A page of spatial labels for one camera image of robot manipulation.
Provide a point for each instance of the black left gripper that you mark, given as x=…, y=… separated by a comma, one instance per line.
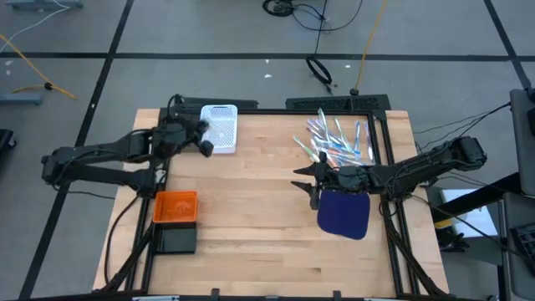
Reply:
x=173, y=138

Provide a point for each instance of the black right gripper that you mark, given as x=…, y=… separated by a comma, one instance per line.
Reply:
x=347, y=180

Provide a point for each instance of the green toothbrush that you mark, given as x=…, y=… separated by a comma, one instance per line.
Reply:
x=307, y=150
x=340, y=134
x=322, y=121

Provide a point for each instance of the orange toothbrush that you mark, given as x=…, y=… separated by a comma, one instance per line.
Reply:
x=347, y=159
x=330, y=159

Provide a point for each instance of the blue toothbrush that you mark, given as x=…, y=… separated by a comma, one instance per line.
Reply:
x=334, y=147
x=357, y=138

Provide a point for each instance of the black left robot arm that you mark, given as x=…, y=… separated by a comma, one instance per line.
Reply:
x=96, y=152

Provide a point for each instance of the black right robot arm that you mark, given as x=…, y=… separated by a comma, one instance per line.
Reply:
x=439, y=161

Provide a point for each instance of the white perforated plastic basket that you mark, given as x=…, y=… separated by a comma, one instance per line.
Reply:
x=223, y=138

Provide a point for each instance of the black perforated panel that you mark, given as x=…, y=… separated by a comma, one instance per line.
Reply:
x=334, y=103
x=230, y=103

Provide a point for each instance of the dark blue square mat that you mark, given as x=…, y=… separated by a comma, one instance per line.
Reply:
x=342, y=217

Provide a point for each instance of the orange perforated plastic basket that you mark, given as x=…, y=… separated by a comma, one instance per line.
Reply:
x=175, y=207

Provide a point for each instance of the black plastic tray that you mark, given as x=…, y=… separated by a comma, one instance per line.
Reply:
x=175, y=239

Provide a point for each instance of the black table clamp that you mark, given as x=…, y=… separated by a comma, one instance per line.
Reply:
x=215, y=294
x=337, y=295

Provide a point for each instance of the black desk bar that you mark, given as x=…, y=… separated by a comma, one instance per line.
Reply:
x=472, y=198

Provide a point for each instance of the white paper sheet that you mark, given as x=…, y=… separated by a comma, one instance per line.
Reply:
x=480, y=221

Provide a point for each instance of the grey metal floor bar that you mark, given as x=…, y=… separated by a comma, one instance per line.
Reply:
x=42, y=4
x=21, y=99

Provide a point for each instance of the black floor object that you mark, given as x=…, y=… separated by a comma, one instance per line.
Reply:
x=5, y=140

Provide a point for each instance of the grey desk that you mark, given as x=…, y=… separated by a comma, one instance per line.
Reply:
x=516, y=284
x=523, y=142

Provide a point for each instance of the black keyboard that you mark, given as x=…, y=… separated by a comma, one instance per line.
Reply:
x=526, y=242

